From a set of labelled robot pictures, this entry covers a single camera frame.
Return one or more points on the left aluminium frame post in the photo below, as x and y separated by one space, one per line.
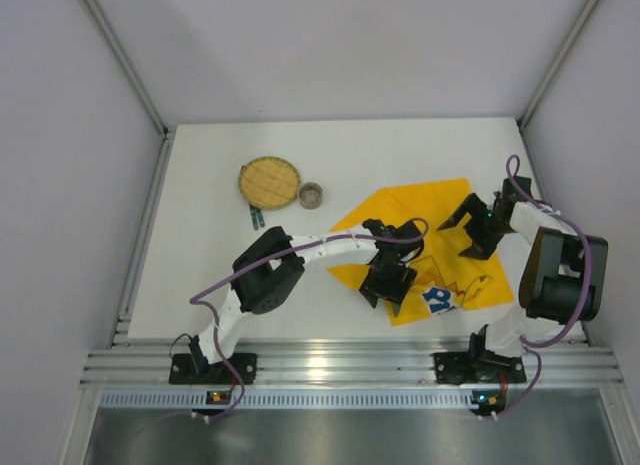
99 17

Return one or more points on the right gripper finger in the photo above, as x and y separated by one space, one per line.
483 245
471 206

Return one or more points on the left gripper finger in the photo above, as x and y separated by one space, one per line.
372 289
398 288

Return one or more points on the perforated metal cable duct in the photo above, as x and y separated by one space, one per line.
300 399

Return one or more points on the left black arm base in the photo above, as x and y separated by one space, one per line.
183 371

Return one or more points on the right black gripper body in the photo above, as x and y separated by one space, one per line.
478 225

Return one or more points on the yellow cartoon print cloth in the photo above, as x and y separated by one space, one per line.
445 281

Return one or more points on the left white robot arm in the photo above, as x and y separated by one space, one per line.
266 273

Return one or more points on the speckled ceramic cup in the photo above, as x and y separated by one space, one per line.
310 195

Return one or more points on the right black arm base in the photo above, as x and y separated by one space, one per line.
458 368

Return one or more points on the right aluminium frame post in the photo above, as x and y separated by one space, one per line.
559 59

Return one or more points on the aluminium frame post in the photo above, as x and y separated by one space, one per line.
99 17
559 59

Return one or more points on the round woven bamboo plate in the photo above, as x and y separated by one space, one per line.
269 182

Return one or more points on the aluminium front rail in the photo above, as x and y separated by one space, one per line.
319 363

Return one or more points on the green handled spoon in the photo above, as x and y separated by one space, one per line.
254 218

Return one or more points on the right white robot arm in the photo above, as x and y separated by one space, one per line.
563 278

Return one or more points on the green handled fork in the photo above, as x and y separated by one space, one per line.
260 218

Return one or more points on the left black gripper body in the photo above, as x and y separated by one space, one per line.
387 280

